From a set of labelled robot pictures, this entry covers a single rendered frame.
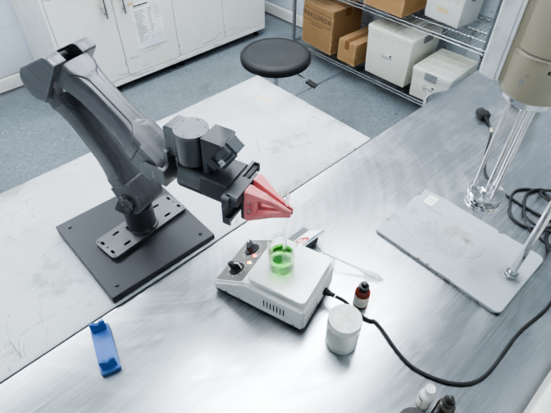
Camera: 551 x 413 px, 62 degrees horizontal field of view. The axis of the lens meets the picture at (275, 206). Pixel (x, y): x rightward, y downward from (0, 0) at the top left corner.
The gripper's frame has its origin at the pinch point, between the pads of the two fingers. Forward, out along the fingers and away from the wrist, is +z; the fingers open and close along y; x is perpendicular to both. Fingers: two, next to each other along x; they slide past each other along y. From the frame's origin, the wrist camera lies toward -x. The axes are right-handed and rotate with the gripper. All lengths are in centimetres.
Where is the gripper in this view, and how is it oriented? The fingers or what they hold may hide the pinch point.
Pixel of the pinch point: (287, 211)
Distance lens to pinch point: 72.9
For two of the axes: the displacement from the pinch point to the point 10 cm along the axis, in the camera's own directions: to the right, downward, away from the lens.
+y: 4.7, -6.3, 6.2
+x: -0.3, 6.9, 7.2
